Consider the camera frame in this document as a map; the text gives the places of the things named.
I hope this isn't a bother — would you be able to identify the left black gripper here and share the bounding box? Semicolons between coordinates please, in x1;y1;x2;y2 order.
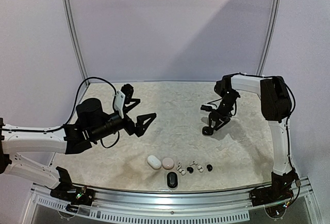
90;109;156;142

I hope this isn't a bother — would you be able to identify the black earbud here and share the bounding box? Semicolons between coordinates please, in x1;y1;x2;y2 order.
186;167;194;174
206;164;213;172

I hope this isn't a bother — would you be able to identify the pink round earbud case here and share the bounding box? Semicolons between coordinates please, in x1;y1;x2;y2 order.
162;157;175;170

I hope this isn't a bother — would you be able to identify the black oval earbud case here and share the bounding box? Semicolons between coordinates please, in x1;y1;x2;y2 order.
167;172;178;189

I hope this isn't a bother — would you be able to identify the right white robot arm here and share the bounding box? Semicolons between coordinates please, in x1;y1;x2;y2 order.
201;73;299;201

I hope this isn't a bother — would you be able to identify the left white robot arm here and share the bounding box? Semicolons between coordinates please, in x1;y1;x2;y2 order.
1;98;157;200

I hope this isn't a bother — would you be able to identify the white oval earbud case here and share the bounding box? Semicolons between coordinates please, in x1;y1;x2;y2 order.
147;155;162;170

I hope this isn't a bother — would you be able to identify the white stem earbud right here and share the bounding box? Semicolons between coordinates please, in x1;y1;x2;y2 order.
197;165;204;172

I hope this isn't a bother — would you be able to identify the white earbud lower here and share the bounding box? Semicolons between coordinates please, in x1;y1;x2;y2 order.
178;169;186;175

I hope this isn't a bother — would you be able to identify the left camera cable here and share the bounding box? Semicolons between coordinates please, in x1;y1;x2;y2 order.
43;77;122;149

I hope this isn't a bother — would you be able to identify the aluminium front rail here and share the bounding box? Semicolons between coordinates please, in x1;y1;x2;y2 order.
23;177;323;223

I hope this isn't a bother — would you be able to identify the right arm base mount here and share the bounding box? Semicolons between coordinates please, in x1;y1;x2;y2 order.
249;170;301;206

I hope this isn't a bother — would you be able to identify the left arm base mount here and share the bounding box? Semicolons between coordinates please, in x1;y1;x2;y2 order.
50;167;95;206

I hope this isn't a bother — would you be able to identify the left aluminium frame post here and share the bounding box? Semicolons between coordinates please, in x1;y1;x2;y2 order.
62;0;88;79

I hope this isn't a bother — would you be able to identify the aluminium frame post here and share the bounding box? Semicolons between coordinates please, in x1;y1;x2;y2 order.
256;0;281;76
62;0;88;79

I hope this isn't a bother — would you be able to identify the right aluminium frame post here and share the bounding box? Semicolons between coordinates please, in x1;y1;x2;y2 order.
256;0;281;76

